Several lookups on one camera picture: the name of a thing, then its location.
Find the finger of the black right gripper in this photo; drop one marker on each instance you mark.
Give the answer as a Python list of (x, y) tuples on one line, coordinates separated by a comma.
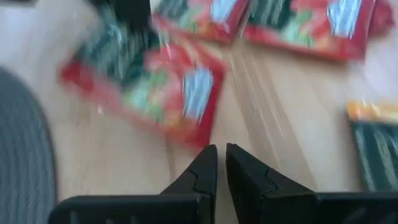
[(130, 12)]

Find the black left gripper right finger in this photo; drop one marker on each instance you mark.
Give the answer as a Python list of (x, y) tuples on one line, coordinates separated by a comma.
[(255, 196)]

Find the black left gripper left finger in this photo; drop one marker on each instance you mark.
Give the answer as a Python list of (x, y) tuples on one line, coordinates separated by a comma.
[(203, 177)]

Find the mango tea sachet orange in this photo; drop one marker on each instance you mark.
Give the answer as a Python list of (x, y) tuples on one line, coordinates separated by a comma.
[(376, 149)]

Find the grey round woven placemat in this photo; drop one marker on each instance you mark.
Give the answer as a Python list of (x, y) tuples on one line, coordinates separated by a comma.
[(21, 149)]

